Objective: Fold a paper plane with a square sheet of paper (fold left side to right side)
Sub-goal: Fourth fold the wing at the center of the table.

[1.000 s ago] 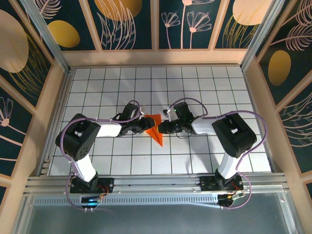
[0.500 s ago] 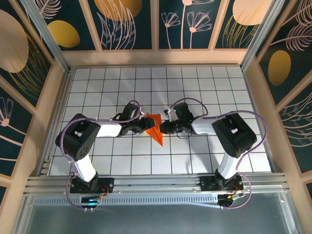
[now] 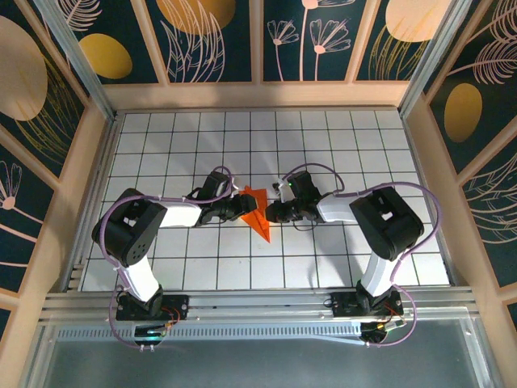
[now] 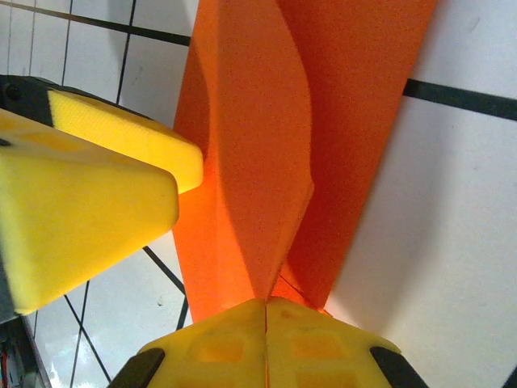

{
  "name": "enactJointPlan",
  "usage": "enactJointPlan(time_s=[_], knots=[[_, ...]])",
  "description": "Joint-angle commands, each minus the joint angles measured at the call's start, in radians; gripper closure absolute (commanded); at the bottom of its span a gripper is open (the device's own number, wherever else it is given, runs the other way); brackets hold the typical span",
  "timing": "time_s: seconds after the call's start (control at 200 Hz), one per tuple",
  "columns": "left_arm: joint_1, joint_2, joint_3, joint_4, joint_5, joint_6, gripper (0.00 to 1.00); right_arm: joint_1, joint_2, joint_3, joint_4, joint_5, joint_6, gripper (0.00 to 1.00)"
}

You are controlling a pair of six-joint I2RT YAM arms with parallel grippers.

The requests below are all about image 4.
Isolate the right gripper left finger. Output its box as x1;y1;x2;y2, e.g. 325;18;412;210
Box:
107;297;268;388

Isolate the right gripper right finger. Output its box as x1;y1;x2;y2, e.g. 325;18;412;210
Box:
264;296;430;388

